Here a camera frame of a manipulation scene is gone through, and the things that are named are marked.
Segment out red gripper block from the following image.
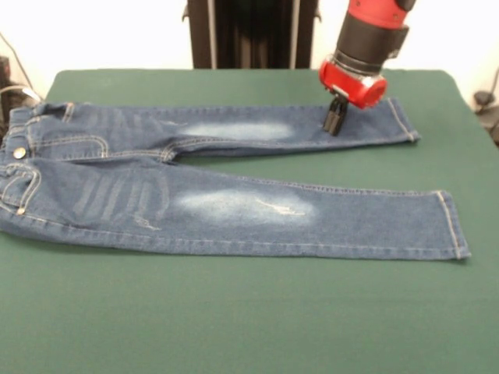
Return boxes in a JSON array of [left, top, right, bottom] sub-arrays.
[[318, 54, 389, 136]]

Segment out blue denim jeans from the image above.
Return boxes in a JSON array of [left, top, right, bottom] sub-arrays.
[[0, 96, 472, 261]]

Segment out black round stand base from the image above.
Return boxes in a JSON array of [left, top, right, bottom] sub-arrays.
[[472, 65, 499, 147]]

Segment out dark green table cloth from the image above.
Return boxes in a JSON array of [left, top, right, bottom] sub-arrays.
[[0, 69, 499, 374]]

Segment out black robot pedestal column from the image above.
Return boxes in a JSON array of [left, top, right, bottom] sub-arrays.
[[186, 0, 323, 70]]

